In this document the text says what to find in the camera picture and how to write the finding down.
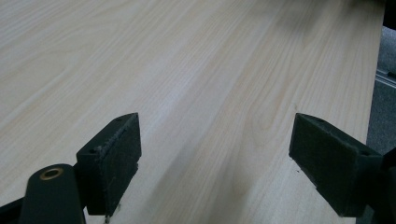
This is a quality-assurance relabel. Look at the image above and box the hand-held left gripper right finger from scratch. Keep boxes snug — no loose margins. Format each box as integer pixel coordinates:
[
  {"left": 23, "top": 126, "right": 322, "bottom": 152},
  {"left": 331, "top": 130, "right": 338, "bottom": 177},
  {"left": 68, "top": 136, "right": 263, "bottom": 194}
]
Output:
[{"left": 288, "top": 112, "right": 385, "bottom": 218}]

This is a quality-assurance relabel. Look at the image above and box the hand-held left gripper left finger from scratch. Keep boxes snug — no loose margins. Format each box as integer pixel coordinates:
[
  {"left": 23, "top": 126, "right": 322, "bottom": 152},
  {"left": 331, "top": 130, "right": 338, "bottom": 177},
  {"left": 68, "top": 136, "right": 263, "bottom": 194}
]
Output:
[{"left": 76, "top": 112, "right": 143, "bottom": 217}]

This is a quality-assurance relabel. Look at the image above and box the dark object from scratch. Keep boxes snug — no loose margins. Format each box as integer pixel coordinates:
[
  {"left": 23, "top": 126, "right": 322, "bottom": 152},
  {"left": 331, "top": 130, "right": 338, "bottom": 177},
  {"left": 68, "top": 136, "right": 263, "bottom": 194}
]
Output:
[{"left": 382, "top": 0, "right": 396, "bottom": 32}]

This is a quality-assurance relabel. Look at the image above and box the metal stand rail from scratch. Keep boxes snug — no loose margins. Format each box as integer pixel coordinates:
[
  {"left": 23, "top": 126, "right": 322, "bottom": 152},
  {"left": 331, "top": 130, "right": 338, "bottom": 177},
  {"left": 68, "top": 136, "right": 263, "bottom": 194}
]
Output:
[{"left": 375, "top": 68, "right": 396, "bottom": 89}]

